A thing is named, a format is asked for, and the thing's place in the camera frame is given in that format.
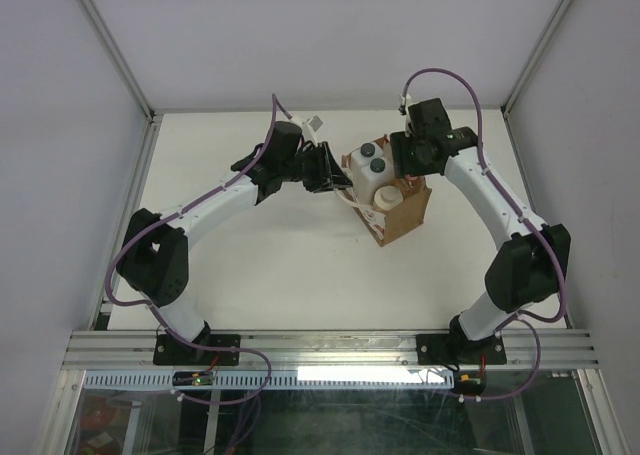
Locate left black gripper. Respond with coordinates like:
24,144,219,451
281,142,353,194

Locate brown canvas bag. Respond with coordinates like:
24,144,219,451
337,135,432,247

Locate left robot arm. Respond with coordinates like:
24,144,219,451
115,116,352,364

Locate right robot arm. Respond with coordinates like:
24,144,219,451
389,96,571,362

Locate white bottle grey cap rear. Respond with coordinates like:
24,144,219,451
349,142,390,174

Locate white bottle grey cap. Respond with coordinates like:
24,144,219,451
354,158,394,205
349,142,390,174

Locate white bottle grey cap front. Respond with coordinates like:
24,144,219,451
354,158,394,205

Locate cream wide-cap bottle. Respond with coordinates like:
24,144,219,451
373,185,404,212

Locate black orange connector box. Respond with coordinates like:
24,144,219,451
451,372,487,396

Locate small green-lit circuit board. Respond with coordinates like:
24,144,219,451
172,372,215,387

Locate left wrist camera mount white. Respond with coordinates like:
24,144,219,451
290,115,323,145

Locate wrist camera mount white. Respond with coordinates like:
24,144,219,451
398,93,413,137
290,115,323,145

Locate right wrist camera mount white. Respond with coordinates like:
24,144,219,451
398,93,413,137

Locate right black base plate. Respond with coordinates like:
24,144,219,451
415,332,507,367

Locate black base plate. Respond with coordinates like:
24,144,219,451
153,333,241,368
415,332,507,367

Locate white slotted cable duct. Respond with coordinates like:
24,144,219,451
84,366,454,391

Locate right aluminium frame post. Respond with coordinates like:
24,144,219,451
501,0,576,120

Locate aluminium frame post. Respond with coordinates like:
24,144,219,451
76,0,155,122
501,0,576,120

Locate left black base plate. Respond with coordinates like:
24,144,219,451
153,333,241,368

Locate aluminium front rail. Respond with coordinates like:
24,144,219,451
62,328,599,371

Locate left aluminium frame post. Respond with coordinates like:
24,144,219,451
76,0,155,122

